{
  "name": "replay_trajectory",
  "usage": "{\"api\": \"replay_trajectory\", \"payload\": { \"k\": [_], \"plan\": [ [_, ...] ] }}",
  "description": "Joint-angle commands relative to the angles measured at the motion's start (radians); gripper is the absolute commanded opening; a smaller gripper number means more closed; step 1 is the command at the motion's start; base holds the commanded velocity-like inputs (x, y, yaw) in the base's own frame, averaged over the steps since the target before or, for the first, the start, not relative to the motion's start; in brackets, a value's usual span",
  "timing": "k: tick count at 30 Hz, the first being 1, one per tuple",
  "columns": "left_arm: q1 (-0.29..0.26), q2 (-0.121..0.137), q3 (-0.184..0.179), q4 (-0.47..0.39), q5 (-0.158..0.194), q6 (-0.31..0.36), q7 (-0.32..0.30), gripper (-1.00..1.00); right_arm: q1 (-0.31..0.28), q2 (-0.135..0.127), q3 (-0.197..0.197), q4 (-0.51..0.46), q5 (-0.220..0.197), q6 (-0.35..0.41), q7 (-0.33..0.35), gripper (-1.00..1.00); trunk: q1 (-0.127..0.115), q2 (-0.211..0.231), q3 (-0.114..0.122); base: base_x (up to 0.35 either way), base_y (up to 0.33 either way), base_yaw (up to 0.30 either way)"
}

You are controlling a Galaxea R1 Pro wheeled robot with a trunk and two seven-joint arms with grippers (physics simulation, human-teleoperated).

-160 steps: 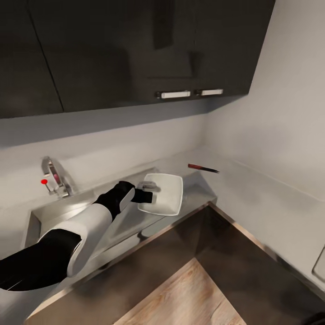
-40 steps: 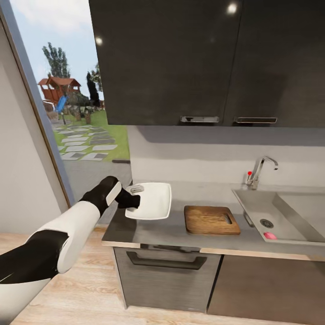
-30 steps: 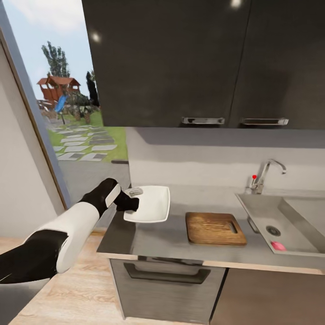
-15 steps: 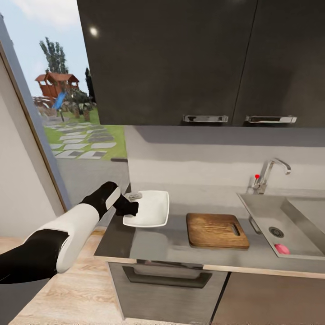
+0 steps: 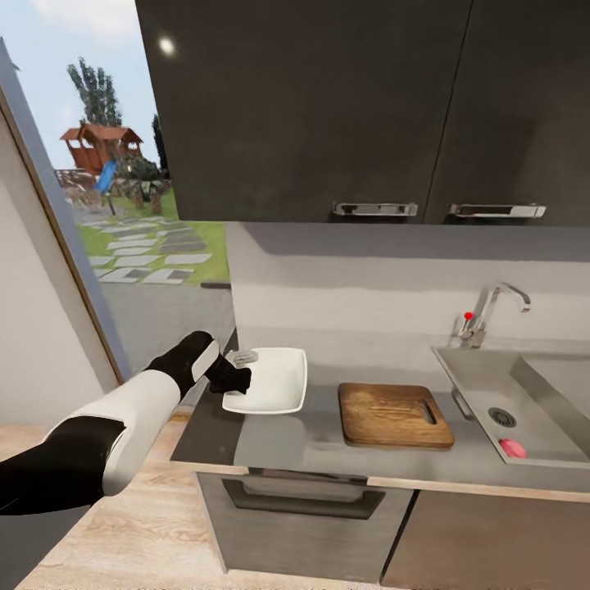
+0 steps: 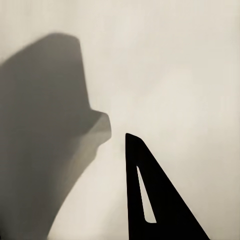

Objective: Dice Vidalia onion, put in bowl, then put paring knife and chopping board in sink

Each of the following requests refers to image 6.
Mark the bowl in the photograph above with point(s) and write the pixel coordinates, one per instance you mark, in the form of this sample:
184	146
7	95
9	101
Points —
77	75

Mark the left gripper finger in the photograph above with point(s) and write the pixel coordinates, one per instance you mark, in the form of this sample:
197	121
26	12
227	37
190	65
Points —
174	220

